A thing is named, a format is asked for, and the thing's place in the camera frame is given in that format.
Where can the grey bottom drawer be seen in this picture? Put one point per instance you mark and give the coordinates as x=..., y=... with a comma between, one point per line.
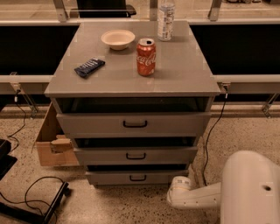
x=107, y=178

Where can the grey drawer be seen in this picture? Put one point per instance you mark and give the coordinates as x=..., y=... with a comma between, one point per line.
x=136, y=155
x=107, y=178
x=181, y=124

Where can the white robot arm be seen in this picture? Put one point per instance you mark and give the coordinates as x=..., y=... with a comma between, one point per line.
x=249, y=191

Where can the grey top drawer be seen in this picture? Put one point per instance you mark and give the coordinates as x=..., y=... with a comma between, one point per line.
x=181, y=124

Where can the grey drawer cabinet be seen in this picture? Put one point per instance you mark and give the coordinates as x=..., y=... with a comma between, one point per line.
x=182, y=82

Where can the grey middle drawer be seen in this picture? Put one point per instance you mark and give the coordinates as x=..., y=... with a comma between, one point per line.
x=136, y=155

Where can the red coca-cola can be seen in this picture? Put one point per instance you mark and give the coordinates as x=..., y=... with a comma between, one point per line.
x=146, y=56

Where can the dark blue snack packet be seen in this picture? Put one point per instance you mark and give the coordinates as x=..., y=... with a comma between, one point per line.
x=89, y=67

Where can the cream bowl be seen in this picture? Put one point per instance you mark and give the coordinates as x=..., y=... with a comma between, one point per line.
x=118, y=39

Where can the brown cardboard box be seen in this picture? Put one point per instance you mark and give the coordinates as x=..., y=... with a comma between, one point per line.
x=53, y=148

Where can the clear plastic water bottle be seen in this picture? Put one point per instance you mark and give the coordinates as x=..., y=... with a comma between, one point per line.
x=165, y=18

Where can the black metal stand left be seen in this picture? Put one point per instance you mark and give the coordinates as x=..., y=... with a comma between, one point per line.
x=33, y=218

